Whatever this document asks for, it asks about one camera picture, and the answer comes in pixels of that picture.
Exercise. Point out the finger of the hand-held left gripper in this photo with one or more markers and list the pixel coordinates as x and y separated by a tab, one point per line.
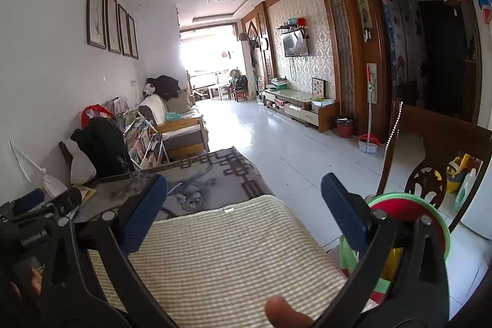
27	200
65	202

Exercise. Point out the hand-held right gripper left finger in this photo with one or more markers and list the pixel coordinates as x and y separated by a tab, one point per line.
144	212

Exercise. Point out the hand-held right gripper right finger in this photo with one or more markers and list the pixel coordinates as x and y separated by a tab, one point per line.
342	212

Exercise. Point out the red bin with green rim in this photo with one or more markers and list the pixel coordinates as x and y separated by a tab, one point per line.
396	203

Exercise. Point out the person's right hand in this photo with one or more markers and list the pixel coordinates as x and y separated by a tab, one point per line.
286	312

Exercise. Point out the yellow book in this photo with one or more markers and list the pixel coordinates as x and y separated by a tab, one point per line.
86	193

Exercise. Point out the white plastic bag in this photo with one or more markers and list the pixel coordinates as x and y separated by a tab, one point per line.
80	166

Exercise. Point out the black bag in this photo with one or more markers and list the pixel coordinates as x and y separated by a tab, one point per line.
103	147

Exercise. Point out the book rack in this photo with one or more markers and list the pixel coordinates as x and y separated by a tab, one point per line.
146	143

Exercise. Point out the grey patterned blanket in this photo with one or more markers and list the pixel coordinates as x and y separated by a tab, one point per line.
215	178

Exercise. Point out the small red waste bin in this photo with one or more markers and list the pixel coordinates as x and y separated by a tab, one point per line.
344	128

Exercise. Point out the wooden sofa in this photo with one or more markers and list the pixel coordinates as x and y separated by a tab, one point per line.
184	136

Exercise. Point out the red bag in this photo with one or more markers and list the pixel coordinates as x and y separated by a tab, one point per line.
90	111

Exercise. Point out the striped beige mat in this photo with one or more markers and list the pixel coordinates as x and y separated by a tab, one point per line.
230	255

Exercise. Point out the teal cloth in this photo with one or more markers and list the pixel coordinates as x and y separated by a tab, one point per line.
173	116

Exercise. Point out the wooden television cabinet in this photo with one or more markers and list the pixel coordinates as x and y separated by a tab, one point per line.
303	111

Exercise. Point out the white basin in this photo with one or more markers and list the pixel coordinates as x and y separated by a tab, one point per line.
323	104

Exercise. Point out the panda plush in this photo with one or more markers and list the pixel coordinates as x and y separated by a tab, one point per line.
150	89

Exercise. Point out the yellow blue toy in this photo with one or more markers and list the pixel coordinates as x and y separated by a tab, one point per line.
459	170

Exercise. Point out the pale green plastic bottle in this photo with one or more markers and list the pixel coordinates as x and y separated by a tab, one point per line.
466	193

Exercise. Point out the framed star picture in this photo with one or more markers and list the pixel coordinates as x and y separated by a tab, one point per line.
318	88

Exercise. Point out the carved wooden chair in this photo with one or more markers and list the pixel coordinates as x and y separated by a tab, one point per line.
442	132

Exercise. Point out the black clothing pile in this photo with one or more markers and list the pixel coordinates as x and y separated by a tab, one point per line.
165	86

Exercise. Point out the white low table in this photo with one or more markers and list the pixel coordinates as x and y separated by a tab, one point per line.
219	89

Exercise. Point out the small wooden chair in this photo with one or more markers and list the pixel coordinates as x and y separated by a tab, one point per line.
239	89

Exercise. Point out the small wall calendar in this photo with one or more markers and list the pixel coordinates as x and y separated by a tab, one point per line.
371	80

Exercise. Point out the wall television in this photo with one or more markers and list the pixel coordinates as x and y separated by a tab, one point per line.
296	43

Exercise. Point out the framed wall picture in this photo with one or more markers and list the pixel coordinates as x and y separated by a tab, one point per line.
96	9
132	36
113	22
124	30

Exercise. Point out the colourful wall poster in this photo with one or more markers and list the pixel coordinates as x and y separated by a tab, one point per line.
396	36

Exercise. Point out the round wall clock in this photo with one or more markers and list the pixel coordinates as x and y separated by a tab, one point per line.
265	44

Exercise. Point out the wall shelf with containers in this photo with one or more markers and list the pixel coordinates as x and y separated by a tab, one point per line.
294	24

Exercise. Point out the hanging wall scroll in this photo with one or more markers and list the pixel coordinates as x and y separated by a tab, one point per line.
361	5

